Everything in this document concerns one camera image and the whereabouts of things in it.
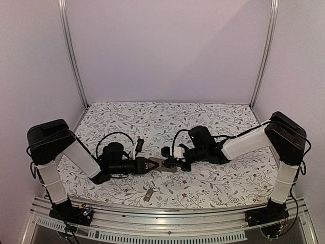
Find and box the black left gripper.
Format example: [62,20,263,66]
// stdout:
[109,157,158,175]

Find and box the white remote control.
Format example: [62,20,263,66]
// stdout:
[154,159,176,173]

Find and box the grey battery compartment cover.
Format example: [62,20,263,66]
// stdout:
[143,189,154,202]

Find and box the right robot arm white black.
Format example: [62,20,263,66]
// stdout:
[161,111,311,222]

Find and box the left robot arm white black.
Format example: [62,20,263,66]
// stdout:
[26,119,159,221]

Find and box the floral patterned table mat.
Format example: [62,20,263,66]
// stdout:
[58,102,278,208]

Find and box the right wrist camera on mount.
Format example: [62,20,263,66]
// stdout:
[161,144,187,160]

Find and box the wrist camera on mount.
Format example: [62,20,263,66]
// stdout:
[161,144,187,160]
[132,138,144,160]

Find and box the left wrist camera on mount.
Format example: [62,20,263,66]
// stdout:
[132,138,144,160]

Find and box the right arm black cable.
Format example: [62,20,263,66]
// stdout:
[172,129,193,153]

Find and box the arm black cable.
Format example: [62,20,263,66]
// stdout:
[172,129,193,153]
[95,132,135,158]

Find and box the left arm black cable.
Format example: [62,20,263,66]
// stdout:
[95,132,135,158]

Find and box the front aluminium rail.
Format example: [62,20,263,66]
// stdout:
[29,195,309,236]

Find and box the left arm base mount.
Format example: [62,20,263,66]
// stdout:
[49,199,93,226]

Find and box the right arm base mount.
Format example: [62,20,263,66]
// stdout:
[245,199,289,227]

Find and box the white slotted cable duct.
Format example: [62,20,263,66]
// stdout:
[36,206,248,243]

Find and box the right aluminium frame post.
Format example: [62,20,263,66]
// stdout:
[249,0,279,110]

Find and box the aluminium frame post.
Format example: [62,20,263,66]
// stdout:
[57,0,89,109]
[249,0,279,110]

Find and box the left aluminium frame post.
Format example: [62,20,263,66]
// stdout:
[57,0,89,109]

